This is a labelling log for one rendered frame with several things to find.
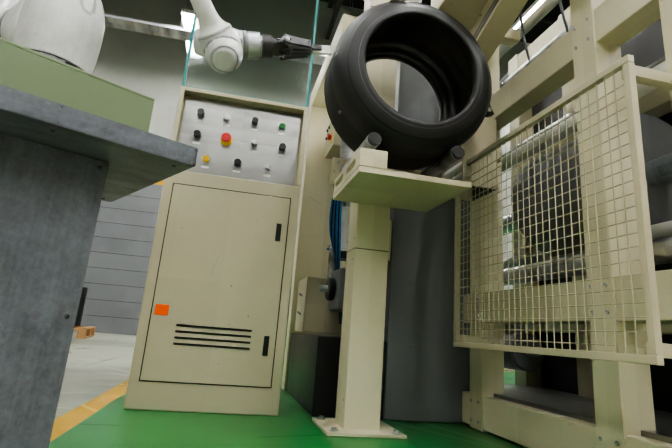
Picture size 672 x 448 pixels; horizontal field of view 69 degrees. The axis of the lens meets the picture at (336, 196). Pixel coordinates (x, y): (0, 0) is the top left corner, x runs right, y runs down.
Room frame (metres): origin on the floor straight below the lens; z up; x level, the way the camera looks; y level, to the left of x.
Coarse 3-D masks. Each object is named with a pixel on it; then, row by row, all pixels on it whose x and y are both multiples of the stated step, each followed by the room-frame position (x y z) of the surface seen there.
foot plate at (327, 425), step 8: (320, 416) 1.93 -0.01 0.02; (320, 424) 1.83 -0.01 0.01; (328, 424) 1.84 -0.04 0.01; (336, 424) 1.85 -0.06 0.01; (384, 424) 1.93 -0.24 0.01; (328, 432) 1.70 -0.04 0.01; (336, 432) 1.71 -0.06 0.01; (344, 432) 1.72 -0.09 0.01; (352, 432) 1.73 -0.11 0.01; (360, 432) 1.74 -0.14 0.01; (368, 432) 1.75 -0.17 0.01; (376, 432) 1.76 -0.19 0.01; (384, 432) 1.77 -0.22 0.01; (392, 432) 1.76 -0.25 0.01; (400, 432) 1.80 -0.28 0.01
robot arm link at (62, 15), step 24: (24, 0) 0.90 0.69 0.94; (48, 0) 0.88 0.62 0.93; (72, 0) 0.89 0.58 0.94; (96, 0) 0.94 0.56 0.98; (24, 24) 0.88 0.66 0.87; (48, 24) 0.88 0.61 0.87; (72, 24) 0.90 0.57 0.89; (96, 24) 0.94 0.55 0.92; (48, 48) 0.89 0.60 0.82; (72, 48) 0.91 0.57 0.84; (96, 48) 0.96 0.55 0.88
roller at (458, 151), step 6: (450, 150) 1.47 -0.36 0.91; (456, 150) 1.46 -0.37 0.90; (462, 150) 1.47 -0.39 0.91; (444, 156) 1.52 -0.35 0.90; (450, 156) 1.48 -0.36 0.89; (456, 156) 1.46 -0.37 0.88; (462, 156) 1.47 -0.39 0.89; (438, 162) 1.56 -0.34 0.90; (444, 162) 1.53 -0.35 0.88; (450, 162) 1.51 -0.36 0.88; (426, 168) 1.67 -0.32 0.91; (432, 168) 1.61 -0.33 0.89; (438, 168) 1.58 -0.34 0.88; (444, 168) 1.57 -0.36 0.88; (420, 174) 1.72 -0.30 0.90; (426, 174) 1.67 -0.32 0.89; (432, 174) 1.64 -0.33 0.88
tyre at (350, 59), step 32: (352, 32) 1.39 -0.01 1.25; (384, 32) 1.61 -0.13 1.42; (416, 32) 1.61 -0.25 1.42; (448, 32) 1.54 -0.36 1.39; (352, 64) 1.37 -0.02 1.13; (416, 64) 1.70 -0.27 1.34; (448, 64) 1.67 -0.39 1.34; (480, 64) 1.46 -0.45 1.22; (352, 96) 1.40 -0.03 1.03; (448, 96) 1.72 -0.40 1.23; (480, 96) 1.46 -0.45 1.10; (352, 128) 1.49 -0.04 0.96; (384, 128) 1.41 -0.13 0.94; (416, 128) 1.42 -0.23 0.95; (448, 128) 1.44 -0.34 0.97; (416, 160) 1.55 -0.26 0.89
